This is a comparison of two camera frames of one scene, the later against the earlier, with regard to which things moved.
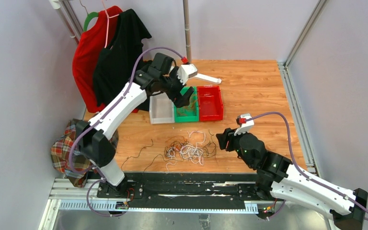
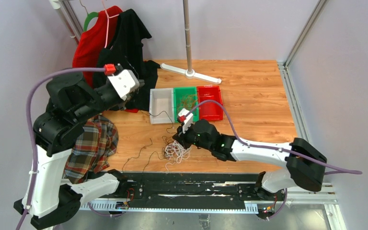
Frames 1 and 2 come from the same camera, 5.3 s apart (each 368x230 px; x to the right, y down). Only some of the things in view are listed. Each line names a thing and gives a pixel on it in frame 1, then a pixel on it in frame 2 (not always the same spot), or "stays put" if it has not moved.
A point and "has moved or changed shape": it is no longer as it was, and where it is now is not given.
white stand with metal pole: x=188 y=42 stays put
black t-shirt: x=114 y=66 stays put
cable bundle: x=180 y=148 has moved or changed shape
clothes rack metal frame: x=71 y=17 stays put
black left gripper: x=178 y=98 -> x=122 y=104
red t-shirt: x=87 y=49 stays put
